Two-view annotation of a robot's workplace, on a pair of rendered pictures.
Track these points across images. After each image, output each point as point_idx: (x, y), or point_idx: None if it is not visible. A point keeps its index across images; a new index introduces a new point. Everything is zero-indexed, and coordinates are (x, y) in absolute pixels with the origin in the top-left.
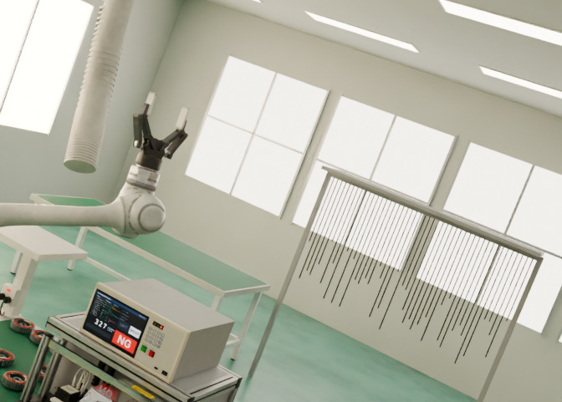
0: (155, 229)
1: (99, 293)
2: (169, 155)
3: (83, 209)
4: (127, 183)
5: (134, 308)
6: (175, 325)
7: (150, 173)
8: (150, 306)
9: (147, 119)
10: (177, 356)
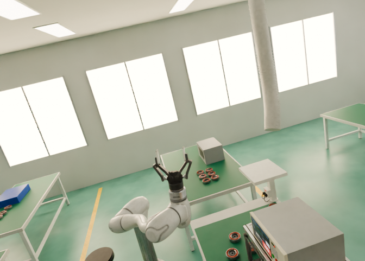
0: (156, 241)
1: (252, 218)
2: (185, 177)
3: (140, 224)
4: None
5: (263, 231)
6: (278, 248)
7: (172, 193)
8: (272, 229)
9: (159, 165)
10: None
